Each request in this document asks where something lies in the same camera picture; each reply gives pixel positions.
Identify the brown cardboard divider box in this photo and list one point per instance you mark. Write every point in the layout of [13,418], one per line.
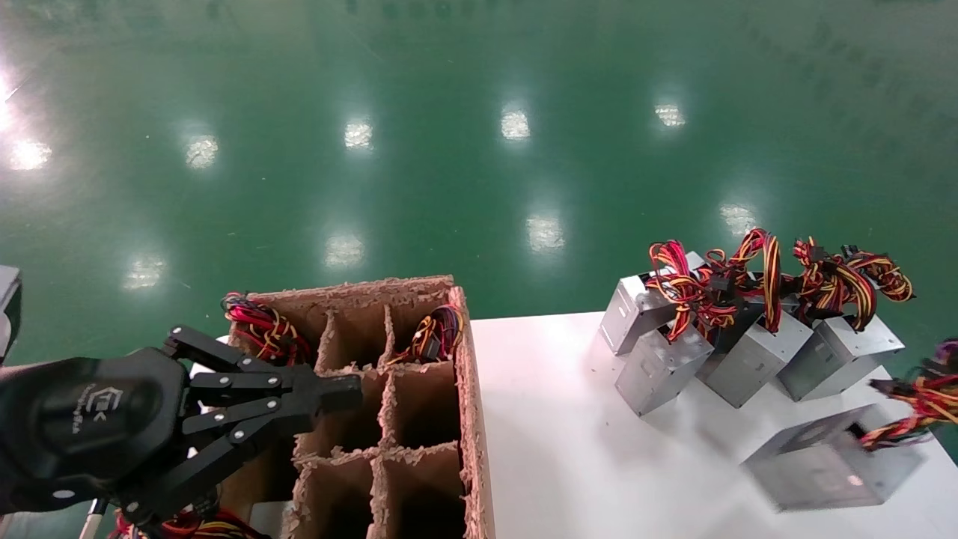
[470,419]

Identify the white slanted rod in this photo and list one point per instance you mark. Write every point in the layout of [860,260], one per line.
[91,520]

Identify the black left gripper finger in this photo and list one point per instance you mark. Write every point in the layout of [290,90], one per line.
[329,387]

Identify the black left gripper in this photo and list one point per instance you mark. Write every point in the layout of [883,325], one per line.
[97,427]

